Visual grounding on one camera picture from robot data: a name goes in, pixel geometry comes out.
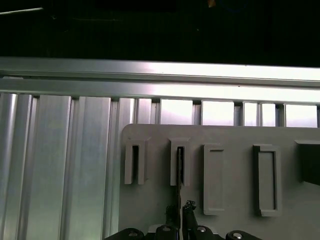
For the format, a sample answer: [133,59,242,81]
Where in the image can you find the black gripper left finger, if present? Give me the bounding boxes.
[103,204,181,240]

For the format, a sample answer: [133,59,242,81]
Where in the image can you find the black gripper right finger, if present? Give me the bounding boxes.
[182,199,255,240]

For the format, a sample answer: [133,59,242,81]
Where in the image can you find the RAM stick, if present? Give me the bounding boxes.
[176,146,183,225]

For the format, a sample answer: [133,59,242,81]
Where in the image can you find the grey parts rack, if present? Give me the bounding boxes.
[117,123,320,240]

